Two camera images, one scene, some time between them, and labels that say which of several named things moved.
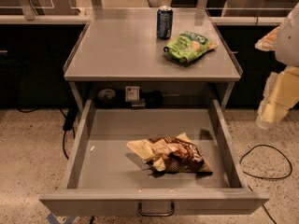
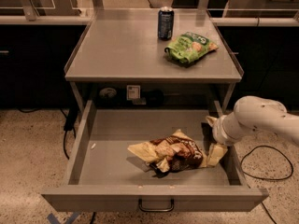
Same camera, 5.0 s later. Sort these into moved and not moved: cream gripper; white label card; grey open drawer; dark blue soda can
Moved: cream gripper
Not moved: grey open drawer; white label card; dark blue soda can
